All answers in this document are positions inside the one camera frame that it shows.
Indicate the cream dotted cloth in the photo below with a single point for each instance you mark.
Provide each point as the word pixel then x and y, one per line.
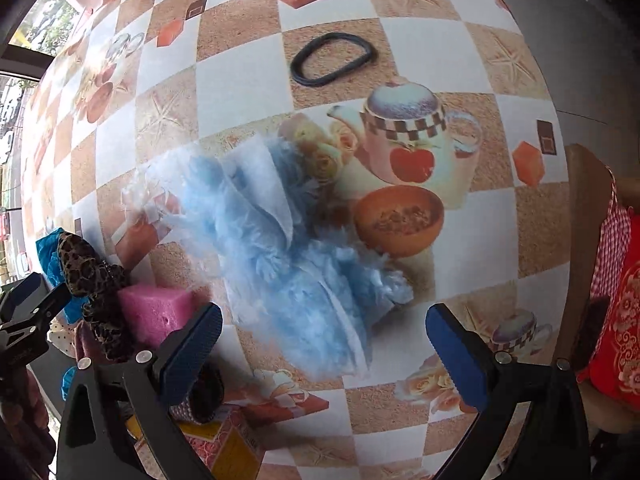
pixel 62 337

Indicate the yellow red patterned carton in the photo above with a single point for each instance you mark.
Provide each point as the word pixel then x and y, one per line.
pixel 220 445

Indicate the leopard print cloth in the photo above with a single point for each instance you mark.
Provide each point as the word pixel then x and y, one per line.
pixel 80 265

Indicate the person's left forearm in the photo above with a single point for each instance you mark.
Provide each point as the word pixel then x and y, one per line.
pixel 20 420

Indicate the light blue fluffy cloth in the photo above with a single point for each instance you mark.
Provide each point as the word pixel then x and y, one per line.
pixel 280 270

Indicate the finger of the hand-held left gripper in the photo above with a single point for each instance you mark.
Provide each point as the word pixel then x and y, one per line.
pixel 25 287
pixel 47 306

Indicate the blue velvet cloth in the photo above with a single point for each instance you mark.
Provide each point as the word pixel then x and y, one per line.
pixel 47 255

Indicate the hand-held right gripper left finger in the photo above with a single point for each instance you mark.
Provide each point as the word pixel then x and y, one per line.
pixel 192 352

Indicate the checkered printed tablecloth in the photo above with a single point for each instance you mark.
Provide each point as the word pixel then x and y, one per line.
pixel 240 90

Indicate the pink sponge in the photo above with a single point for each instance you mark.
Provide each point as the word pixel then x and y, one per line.
pixel 150 310

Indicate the red embroidered cushion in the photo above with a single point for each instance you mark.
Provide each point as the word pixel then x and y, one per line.
pixel 620 320

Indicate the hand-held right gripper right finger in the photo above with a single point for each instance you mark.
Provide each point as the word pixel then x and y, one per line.
pixel 455 355

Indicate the glass window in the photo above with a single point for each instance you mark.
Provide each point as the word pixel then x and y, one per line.
pixel 45 15

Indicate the brown wooden chair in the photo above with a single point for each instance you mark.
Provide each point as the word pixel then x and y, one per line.
pixel 580 185

